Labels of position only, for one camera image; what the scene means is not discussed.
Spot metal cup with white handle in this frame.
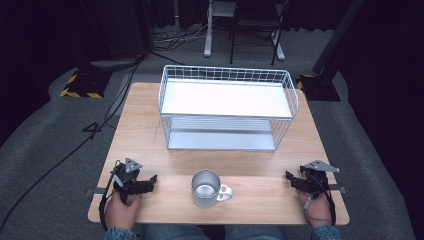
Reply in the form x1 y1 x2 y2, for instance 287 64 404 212
190 169 234 209

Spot grey tape strip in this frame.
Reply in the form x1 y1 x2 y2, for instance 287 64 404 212
327 183 348 195
84 187 108 197

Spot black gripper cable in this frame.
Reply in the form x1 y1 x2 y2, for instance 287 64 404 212
98 160 122 233
313 173 338 227

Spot person's right hand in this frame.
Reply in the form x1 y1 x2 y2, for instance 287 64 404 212
295 189 335 229

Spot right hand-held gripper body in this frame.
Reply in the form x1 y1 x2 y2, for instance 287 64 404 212
298 159 341 200

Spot white desk frame leg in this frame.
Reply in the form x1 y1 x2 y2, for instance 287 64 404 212
203 0 215 58
270 29 287 62

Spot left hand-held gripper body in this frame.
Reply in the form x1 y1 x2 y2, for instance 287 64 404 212
111 157 148 205

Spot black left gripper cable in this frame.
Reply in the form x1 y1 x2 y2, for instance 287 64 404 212
98 160 122 233

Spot person's left hand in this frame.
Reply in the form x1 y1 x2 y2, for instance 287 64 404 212
104 190 143 232

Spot black folding chair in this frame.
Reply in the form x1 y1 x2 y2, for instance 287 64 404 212
229 0 289 67

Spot white wire shelf rack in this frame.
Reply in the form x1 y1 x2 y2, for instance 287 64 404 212
157 64 300 153

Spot black slanted stand pole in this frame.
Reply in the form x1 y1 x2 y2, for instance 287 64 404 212
311 0 366 76

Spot bundle of floor cables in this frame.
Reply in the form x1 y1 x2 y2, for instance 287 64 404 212
153 23 208 52

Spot black yellow striped base plate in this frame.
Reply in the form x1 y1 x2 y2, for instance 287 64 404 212
59 67 114 100
295 73 342 102

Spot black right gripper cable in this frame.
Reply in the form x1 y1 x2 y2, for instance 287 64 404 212
313 173 338 227

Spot long black floor cable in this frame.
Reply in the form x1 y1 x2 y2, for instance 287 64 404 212
0 53 146 234

